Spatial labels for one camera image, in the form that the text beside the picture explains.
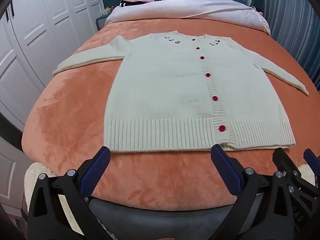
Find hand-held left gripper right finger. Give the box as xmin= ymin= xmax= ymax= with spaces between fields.
xmin=210 ymin=144 xmax=295 ymax=240

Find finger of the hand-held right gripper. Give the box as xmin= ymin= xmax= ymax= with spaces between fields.
xmin=303 ymin=149 xmax=320 ymax=167
xmin=272 ymin=147 xmax=303 ymax=180

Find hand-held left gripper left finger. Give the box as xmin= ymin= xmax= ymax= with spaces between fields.
xmin=27 ymin=146 xmax=111 ymax=240

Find cream knit cardigan red buttons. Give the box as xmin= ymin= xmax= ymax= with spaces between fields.
xmin=52 ymin=31 xmax=310 ymax=153

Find orange plush blanket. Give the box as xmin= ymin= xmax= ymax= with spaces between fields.
xmin=22 ymin=19 xmax=320 ymax=212

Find white panel door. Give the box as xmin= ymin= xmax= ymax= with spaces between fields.
xmin=0 ymin=135 xmax=28 ymax=217

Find blue grey curtain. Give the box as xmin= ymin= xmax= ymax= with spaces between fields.
xmin=262 ymin=0 xmax=320 ymax=90

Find grey nightstand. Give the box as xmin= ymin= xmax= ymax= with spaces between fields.
xmin=96 ymin=15 xmax=110 ymax=32

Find white panelled wardrobe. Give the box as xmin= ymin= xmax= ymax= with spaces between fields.
xmin=0 ymin=0 xmax=102 ymax=132

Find white duvet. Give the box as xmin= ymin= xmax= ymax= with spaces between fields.
xmin=104 ymin=0 xmax=271 ymax=35

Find grey leather bed frame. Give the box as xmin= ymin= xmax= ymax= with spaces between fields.
xmin=86 ymin=197 xmax=253 ymax=240

